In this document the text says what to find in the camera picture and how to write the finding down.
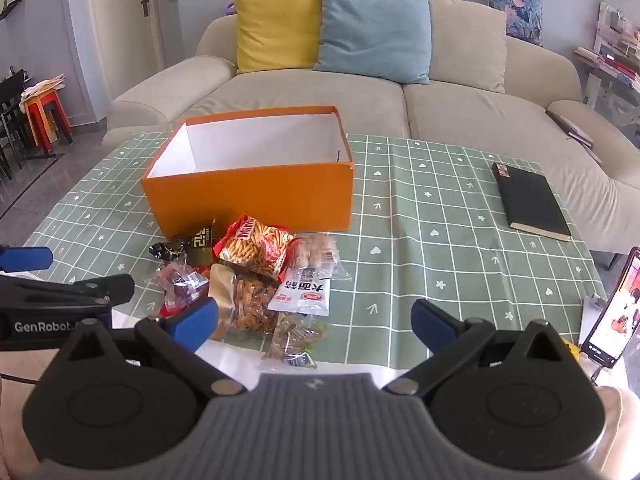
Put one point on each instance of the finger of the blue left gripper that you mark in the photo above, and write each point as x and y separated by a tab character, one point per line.
24	259

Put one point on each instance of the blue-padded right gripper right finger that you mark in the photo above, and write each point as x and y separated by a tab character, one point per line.
454	344

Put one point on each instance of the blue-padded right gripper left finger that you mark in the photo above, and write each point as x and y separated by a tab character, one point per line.
171	344

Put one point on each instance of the brown-labelled fried snack bag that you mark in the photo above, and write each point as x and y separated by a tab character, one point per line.
242	299

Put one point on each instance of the clear green-labelled snack bag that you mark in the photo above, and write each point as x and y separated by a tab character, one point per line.
294	339

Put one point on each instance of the white spicy strip packet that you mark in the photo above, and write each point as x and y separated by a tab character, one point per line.
302	291

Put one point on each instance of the clear bag of round snacks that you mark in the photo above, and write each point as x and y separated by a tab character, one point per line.
316	258

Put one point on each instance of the red cartoon snack bag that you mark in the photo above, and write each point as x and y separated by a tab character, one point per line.
181	285

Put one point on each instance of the dark brown candy packet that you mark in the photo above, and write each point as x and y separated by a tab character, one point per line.
169	250

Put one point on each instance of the black yellow snack packet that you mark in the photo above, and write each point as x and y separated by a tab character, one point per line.
200	248

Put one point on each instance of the green grid tablecloth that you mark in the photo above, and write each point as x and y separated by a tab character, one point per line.
427	222

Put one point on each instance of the red Mimi stick snack bag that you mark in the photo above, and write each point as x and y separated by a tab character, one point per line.
254	246

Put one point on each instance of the black dining chair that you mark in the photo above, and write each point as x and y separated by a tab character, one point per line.
14	122

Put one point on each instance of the black notebook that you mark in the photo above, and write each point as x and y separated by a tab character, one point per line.
529	203

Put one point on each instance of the red orange stool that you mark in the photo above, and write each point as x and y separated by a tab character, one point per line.
47	120

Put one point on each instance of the smartphone on stand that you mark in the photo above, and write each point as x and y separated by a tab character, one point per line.
619	319

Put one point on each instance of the orange cardboard box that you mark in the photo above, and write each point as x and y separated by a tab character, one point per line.
285	166

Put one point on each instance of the beige sofa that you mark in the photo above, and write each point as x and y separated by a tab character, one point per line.
599	185

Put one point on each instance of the dark book on sofa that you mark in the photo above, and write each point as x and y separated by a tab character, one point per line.
571	130

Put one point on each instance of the white door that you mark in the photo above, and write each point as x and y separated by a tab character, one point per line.
129	42

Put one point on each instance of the beige cushion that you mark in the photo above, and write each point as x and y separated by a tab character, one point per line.
468	44

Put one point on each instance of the magazine rack shelf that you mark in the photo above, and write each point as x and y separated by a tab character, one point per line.
612	66

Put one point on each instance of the light blue cushion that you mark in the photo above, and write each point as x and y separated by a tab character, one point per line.
386	39

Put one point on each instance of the yellow cushion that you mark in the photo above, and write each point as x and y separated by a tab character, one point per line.
277	34

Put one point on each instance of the blue floral cushion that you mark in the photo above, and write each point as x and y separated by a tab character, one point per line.
523	18

